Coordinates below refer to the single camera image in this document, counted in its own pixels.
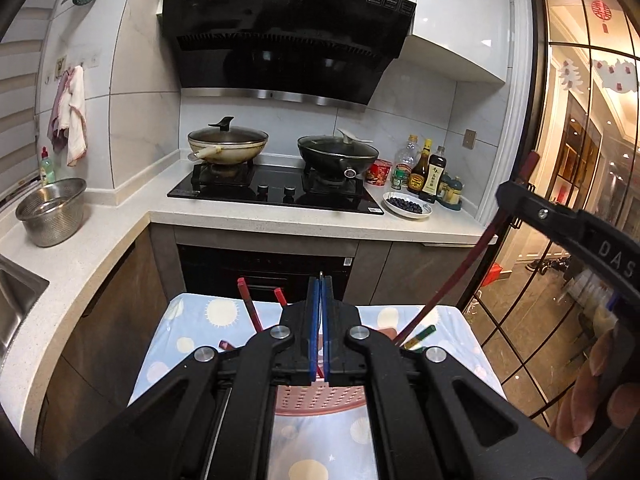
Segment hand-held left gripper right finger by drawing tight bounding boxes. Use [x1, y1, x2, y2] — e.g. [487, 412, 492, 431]
[321, 274, 587, 480]

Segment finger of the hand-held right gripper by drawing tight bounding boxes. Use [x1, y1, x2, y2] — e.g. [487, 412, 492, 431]
[496, 180, 587, 242]

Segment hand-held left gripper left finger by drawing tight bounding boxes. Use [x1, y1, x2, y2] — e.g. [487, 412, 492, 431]
[60, 273, 322, 480]

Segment pink utensil holder basket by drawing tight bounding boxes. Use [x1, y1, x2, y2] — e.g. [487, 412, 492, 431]
[272, 382, 372, 417]

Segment green chopstick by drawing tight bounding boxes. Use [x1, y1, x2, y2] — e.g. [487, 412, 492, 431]
[402, 325, 437, 351]

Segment person's right hand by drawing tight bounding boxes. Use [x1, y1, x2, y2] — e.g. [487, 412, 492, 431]
[547, 327, 632, 453]

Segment green cap seasoning jars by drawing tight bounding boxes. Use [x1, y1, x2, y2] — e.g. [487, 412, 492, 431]
[437, 174, 464, 211]

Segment dark soy sauce bottle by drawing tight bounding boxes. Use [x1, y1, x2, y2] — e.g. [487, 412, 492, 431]
[419, 146, 448, 205]

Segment black built-in oven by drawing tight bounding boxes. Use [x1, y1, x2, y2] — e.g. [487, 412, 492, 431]
[176, 244, 353, 306]

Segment yellow cap sauce bottle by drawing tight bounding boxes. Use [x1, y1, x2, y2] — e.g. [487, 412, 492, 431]
[407, 139, 433, 197]

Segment blue dotted tablecloth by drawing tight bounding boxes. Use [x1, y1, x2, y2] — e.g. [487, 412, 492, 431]
[127, 292, 508, 480]

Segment white plate of blueberries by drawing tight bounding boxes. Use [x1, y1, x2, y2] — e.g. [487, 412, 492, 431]
[382, 191, 434, 221]

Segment clear oil bottle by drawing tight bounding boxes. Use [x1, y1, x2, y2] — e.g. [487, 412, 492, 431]
[392, 135, 420, 191]

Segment white paper door decoration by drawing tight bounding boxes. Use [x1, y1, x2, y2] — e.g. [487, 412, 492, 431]
[557, 57, 587, 93]
[592, 57, 640, 93]

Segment black gas stove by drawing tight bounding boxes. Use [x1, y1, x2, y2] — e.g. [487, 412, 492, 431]
[167, 162, 386, 216]

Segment red instant noodle cup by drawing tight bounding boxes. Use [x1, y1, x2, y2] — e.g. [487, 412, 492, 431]
[365, 158, 394, 184]

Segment black wok with lid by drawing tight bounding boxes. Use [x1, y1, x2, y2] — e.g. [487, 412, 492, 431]
[297, 128, 380, 181]

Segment beige wok with lid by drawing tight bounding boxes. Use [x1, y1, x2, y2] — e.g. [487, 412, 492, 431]
[187, 116, 269, 165]

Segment red paper door decoration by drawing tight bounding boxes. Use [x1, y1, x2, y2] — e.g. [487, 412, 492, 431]
[590, 0, 612, 33]

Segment steel colander bowl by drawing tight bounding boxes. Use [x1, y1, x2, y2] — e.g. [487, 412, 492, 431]
[15, 177, 87, 248]

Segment black range hood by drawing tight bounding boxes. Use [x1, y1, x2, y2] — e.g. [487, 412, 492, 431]
[160, 0, 418, 111]

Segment steel sink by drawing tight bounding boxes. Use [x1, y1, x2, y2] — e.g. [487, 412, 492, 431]
[0, 255, 50, 361]

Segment green dish soap bottle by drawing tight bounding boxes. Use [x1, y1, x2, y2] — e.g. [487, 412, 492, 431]
[39, 146, 57, 186]

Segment hanging kitchen towels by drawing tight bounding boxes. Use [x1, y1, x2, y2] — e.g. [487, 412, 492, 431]
[47, 65, 88, 167]

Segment white window blind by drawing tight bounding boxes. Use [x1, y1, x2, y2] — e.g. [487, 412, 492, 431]
[0, 10, 51, 201]

